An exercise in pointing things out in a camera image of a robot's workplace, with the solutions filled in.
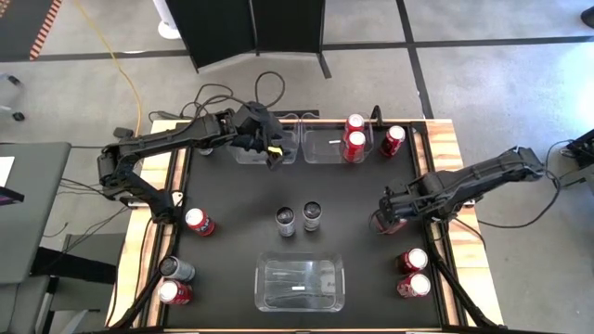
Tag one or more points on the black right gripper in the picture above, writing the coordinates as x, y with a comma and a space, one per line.
396, 199

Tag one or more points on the black power adapter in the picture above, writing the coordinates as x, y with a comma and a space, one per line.
121, 132

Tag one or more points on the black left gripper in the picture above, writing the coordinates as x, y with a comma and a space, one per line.
253, 123

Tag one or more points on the white paper sheet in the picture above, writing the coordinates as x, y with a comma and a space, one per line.
4, 170

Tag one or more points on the black metal frame rail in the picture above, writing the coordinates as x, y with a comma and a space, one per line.
169, 250
429, 153

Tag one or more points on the black equipment box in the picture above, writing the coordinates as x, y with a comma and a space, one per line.
584, 150

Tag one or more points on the clear plastic storage bin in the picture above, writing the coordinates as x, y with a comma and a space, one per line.
246, 158
320, 150
278, 297

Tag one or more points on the black metal frame strut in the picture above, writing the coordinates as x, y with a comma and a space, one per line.
139, 300
457, 281

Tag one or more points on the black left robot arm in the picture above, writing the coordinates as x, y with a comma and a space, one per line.
153, 139

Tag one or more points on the black folding partition screen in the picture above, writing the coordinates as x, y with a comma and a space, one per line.
218, 28

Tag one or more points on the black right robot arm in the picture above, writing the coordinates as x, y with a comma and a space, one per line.
487, 174

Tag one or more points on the dark blue folder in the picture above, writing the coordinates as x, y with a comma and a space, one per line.
9, 197

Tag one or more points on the grey side desk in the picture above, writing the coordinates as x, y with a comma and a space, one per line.
32, 222

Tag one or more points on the red Coca-Cola soda can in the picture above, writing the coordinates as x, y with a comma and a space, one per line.
414, 285
393, 139
413, 260
174, 292

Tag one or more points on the black orange-striped floor mat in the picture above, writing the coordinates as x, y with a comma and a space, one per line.
23, 23

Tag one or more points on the black rounded floor object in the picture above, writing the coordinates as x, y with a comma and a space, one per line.
588, 16

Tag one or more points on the white round pedestal base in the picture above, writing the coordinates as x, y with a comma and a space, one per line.
162, 25

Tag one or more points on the black bracket post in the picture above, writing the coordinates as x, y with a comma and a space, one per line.
377, 116

